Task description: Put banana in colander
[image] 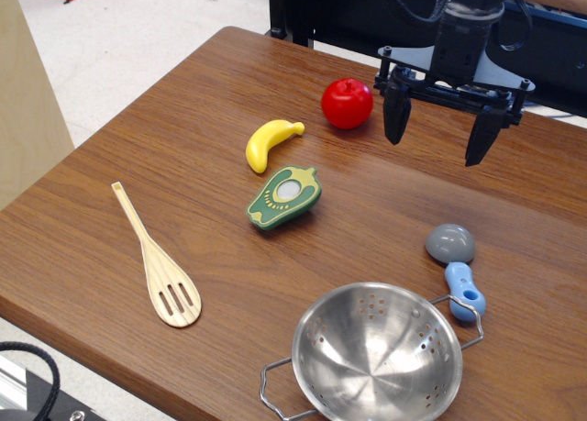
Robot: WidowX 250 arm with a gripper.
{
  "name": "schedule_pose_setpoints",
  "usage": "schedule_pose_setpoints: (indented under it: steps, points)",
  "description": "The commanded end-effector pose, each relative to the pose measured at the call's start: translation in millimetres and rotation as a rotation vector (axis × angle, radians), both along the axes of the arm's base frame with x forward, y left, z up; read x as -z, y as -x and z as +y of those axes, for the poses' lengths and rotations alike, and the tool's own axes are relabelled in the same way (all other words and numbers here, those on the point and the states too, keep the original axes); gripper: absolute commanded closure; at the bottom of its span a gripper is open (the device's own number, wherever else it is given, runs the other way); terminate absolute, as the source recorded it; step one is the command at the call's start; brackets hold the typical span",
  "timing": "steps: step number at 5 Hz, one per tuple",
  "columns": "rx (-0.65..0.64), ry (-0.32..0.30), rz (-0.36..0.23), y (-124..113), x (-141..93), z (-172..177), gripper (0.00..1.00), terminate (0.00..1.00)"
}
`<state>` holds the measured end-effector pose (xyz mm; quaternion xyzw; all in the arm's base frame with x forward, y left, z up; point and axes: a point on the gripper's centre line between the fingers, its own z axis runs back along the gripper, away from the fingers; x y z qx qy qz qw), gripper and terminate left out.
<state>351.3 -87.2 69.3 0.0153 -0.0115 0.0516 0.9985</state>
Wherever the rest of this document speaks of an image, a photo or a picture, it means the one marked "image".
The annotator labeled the yellow toy banana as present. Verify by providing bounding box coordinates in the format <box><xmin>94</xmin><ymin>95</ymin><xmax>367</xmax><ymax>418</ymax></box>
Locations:
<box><xmin>245</xmin><ymin>119</ymin><xmax>305</xmax><ymax>173</ymax></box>

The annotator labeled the wooden slotted spatula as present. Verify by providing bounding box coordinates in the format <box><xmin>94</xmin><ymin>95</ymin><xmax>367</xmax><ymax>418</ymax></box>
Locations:
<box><xmin>111</xmin><ymin>182</ymin><xmax>202</xmax><ymax>328</ymax></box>

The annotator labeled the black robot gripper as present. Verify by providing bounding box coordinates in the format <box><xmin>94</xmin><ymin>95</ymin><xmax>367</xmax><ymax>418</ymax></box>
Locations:
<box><xmin>375</xmin><ymin>1</ymin><xmax>535</xmax><ymax>167</ymax></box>

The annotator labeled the aluminium rail with black base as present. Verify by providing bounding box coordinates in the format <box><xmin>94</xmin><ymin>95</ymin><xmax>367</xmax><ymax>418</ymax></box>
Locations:
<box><xmin>1</xmin><ymin>351</ymin><xmax>105</xmax><ymax>421</ymax></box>

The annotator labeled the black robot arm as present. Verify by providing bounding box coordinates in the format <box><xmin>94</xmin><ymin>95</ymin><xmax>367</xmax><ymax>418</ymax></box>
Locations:
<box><xmin>374</xmin><ymin>0</ymin><xmax>536</xmax><ymax>166</ymax></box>

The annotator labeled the grey blue ice cream scoop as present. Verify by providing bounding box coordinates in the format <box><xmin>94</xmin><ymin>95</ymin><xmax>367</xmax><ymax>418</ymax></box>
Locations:
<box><xmin>425</xmin><ymin>223</ymin><xmax>487</xmax><ymax>316</ymax></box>

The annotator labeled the red toy apple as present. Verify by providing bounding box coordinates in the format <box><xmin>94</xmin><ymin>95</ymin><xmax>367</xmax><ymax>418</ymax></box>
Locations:
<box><xmin>321</xmin><ymin>78</ymin><xmax>373</xmax><ymax>129</ymax></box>

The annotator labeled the light wooden panel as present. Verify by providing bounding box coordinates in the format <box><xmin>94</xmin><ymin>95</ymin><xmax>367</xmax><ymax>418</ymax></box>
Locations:
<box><xmin>1</xmin><ymin>0</ymin><xmax>74</xmax><ymax>207</ymax></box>

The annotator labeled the black braided cable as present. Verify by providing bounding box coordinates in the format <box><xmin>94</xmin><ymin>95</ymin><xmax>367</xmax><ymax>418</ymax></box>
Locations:
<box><xmin>0</xmin><ymin>341</ymin><xmax>61</xmax><ymax>421</ymax></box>

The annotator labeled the green toy pepper half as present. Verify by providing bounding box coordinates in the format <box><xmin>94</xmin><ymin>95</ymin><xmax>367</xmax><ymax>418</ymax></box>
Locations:
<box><xmin>246</xmin><ymin>165</ymin><xmax>322</xmax><ymax>230</ymax></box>

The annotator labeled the steel colander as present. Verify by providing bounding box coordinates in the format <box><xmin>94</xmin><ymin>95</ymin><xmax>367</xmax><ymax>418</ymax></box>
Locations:
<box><xmin>260</xmin><ymin>283</ymin><xmax>484</xmax><ymax>420</ymax></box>

